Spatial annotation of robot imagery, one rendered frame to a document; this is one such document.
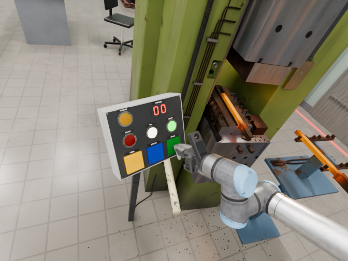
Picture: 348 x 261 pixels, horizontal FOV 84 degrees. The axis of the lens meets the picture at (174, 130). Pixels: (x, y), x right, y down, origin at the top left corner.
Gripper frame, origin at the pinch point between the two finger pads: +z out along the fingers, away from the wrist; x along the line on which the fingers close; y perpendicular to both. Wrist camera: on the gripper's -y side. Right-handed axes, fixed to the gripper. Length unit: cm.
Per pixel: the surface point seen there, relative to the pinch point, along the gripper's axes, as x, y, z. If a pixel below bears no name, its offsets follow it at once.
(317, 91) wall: 351, 42, 59
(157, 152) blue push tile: -9.3, 0.4, 0.9
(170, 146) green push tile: -2.2, 0.5, 1.2
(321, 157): 71, 23, -35
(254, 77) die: 38.4, -24.1, -13.4
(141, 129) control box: -14.5, -11.3, 1.6
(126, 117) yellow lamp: -19.7, -17.6, 1.2
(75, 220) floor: -46, 71, 81
